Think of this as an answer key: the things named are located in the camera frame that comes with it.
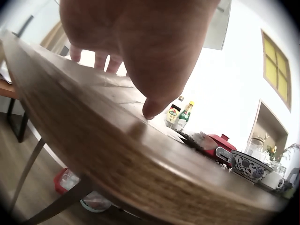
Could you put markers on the person's left hand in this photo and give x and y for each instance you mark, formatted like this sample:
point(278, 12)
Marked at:
point(131, 35)

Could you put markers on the person's left thumb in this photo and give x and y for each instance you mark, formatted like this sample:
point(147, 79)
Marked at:
point(153, 106)

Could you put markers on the person's left fingers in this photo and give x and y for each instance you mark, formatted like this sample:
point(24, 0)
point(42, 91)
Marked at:
point(103, 61)

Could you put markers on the white-capped sauce bottle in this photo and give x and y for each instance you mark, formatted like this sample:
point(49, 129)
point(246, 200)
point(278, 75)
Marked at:
point(174, 112)

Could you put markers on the yellow-capped green-label bottle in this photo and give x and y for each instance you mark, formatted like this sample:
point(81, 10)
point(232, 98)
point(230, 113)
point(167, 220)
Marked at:
point(185, 116)

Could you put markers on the round wooden table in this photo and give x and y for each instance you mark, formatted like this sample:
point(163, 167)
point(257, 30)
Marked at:
point(98, 131)

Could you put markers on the red electric cooker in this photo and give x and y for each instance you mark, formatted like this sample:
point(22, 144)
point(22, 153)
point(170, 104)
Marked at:
point(219, 147)

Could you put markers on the orange side table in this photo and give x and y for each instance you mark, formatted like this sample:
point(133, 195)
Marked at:
point(7, 86)

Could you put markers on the clear glass jar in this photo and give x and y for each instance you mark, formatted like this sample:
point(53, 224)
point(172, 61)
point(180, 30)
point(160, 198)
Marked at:
point(253, 146)

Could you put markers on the mint green bowl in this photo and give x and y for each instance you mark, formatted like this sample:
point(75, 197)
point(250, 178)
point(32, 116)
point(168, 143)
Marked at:
point(96, 202)

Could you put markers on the blue and white porcelain bowl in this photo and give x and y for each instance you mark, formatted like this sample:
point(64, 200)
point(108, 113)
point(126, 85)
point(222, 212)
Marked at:
point(248, 166)

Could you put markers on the red plastic bin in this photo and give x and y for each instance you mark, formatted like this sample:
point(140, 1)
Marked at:
point(62, 180)

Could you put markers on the yellow framed window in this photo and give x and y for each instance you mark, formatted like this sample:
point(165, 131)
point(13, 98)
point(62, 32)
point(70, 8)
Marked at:
point(276, 70)

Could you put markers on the white cup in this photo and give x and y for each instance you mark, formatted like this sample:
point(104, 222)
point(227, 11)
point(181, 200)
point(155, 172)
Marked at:
point(273, 180)

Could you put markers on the white wall cabinet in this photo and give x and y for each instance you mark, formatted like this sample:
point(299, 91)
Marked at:
point(216, 25)

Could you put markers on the wall niche with ornaments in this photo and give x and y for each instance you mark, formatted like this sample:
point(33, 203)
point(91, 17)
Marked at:
point(267, 131)

